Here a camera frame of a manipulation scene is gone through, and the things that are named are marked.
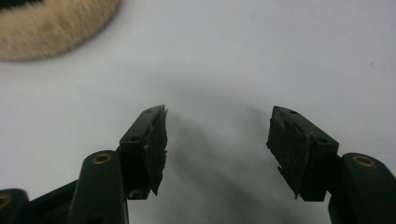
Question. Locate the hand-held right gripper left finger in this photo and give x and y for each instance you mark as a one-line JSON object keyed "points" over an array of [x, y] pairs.
{"points": [[141, 155]]}

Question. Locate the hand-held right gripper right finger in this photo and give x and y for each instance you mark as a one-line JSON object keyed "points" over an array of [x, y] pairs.
{"points": [[299, 155]]}

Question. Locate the tan elongated object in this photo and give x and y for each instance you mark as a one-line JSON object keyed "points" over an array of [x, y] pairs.
{"points": [[46, 31]]}

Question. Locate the white table mat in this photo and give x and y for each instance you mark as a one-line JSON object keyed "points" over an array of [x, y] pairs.
{"points": [[218, 56]]}

